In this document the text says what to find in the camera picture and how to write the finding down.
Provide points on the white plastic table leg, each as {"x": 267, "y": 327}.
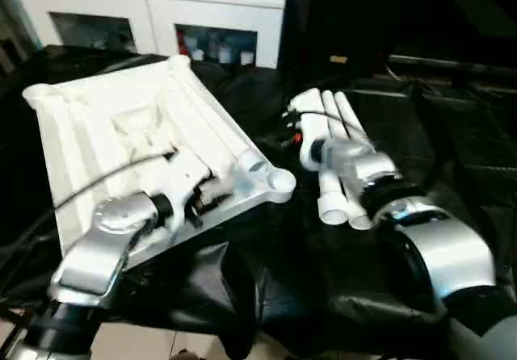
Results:
{"x": 220, "y": 122}
{"x": 331, "y": 203}
{"x": 349, "y": 114}
{"x": 359, "y": 215}

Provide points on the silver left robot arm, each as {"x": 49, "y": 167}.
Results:
{"x": 105, "y": 247}

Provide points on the small tan label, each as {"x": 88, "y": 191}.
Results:
{"x": 338, "y": 60}

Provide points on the black work mat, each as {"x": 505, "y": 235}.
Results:
{"x": 323, "y": 295}

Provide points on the red bottle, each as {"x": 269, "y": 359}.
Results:
{"x": 185, "y": 52}

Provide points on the dark low shelf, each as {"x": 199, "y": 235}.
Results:
{"x": 452, "y": 63}

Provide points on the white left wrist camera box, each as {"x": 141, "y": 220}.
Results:
{"x": 184, "y": 178}

